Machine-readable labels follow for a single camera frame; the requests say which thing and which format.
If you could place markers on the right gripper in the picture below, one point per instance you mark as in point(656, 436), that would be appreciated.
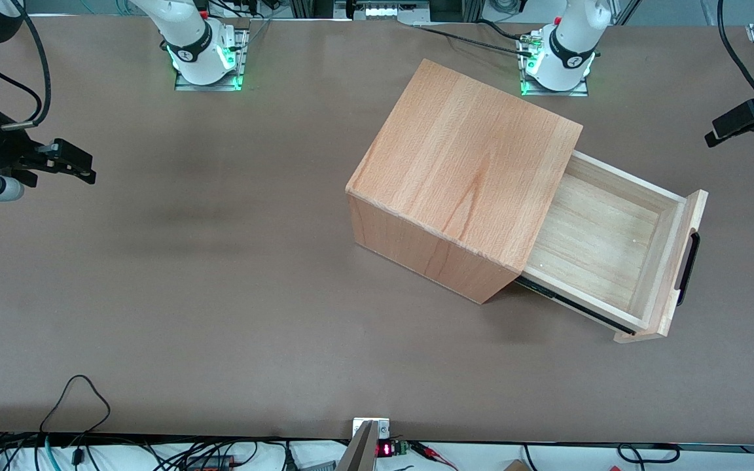
point(5, 149)

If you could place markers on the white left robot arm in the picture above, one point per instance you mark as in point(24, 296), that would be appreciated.
point(567, 39)

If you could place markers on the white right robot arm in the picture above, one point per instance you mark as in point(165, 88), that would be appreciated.
point(194, 36)

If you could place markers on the wooden drawer cabinet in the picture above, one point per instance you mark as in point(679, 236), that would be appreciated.
point(462, 163)

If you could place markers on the black box with red parts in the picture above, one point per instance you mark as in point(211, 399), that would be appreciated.
point(210, 463)

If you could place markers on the lit white power unit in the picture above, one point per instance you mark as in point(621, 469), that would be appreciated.
point(390, 10)

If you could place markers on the small red digit display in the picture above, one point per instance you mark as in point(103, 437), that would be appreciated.
point(387, 449)

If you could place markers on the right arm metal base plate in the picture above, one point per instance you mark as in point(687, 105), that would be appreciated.
point(210, 85)

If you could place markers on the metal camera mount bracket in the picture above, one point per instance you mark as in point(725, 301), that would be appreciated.
point(367, 445)

